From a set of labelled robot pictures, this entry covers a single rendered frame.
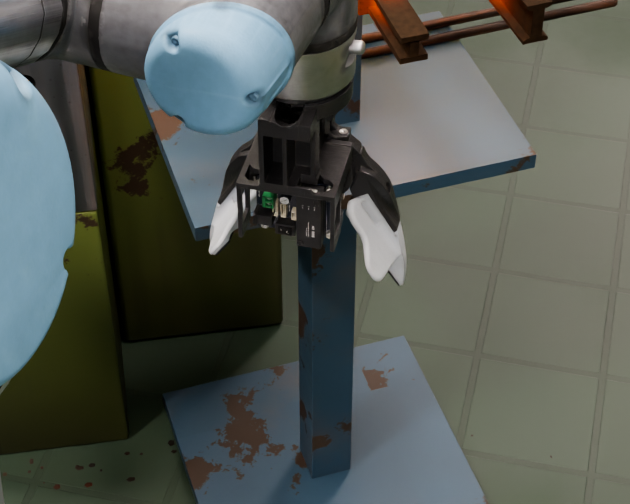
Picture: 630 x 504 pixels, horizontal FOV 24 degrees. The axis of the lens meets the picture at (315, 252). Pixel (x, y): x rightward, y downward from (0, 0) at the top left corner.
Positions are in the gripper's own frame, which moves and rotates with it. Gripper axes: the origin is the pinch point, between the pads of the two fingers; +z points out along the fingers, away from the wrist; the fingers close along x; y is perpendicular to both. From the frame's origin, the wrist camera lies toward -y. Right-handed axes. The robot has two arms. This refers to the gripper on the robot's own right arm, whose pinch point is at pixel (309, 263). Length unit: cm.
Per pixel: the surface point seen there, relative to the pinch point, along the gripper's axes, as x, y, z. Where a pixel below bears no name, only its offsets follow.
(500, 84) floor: 3, -151, 93
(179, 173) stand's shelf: -24, -37, 26
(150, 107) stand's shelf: -30, -47, 26
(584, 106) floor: 19, -148, 93
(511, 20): 11.0, -38.9, 1.5
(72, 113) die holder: -41, -49, 30
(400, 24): 1.3, -31.3, -1.7
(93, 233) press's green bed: -41, -50, 50
